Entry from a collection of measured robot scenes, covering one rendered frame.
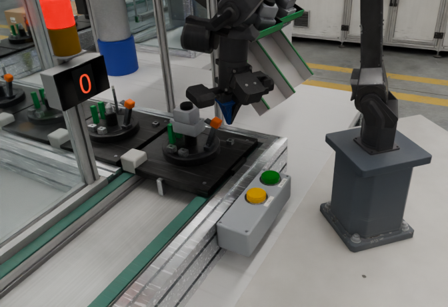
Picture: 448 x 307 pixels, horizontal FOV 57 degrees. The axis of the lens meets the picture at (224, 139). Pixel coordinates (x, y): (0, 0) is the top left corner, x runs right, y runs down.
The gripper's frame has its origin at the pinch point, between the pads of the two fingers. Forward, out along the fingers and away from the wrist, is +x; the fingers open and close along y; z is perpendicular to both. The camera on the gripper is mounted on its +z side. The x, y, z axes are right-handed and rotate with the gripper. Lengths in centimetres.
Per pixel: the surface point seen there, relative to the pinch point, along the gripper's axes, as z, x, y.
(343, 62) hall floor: -207, 120, 276
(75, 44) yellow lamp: -10.5, -15.6, -27.5
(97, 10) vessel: -105, 7, 2
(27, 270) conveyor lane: 4.5, 19.8, -45.6
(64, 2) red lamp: -11.2, -23.0, -28.1
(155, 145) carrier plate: -15.7, 15.3, -11.3
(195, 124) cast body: -5.7, 5.3, -5.3
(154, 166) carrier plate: -7.1, 14.5, -15.3
